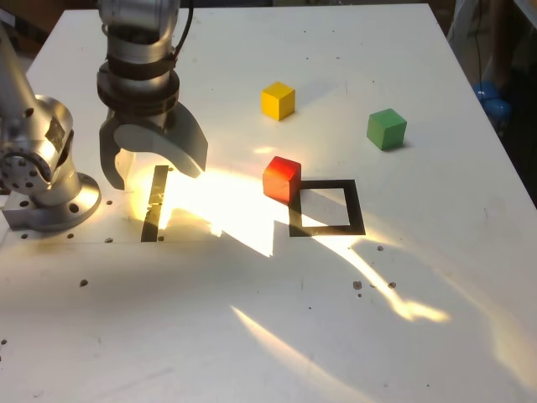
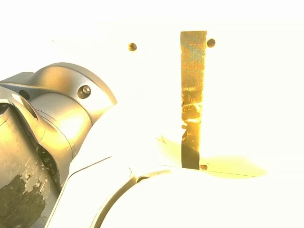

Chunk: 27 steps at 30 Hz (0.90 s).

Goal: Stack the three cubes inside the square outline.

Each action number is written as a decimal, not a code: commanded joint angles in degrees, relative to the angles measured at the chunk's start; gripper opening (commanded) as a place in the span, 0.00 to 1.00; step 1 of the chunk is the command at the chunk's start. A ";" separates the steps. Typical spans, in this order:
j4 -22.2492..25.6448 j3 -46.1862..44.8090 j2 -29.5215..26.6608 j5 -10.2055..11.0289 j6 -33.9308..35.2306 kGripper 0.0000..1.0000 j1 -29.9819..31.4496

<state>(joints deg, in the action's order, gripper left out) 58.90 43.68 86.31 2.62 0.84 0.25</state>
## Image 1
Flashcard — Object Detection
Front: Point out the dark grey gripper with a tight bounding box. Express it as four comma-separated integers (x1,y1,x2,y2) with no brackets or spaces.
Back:
98,102,210,192

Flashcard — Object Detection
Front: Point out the black tape square outline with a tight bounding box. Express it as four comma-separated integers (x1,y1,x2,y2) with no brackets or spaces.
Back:
288,179,367,238

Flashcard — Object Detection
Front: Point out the red cube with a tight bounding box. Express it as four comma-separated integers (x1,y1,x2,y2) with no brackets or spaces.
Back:
262,155,303,206

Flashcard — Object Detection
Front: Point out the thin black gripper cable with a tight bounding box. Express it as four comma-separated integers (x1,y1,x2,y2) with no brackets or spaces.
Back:
171,0,196,64

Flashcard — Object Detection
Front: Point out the yellow cube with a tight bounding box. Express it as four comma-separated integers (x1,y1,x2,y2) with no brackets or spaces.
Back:
260,81,296,122

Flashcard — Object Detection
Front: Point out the green cube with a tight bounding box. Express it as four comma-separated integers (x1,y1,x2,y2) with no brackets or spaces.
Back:
366,107,409,152

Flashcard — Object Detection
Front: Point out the black tape strip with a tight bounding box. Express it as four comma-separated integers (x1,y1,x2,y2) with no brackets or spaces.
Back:
140,165,170,243

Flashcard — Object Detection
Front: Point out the blue round object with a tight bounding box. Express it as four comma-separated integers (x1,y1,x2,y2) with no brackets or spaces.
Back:
472,81,512,123

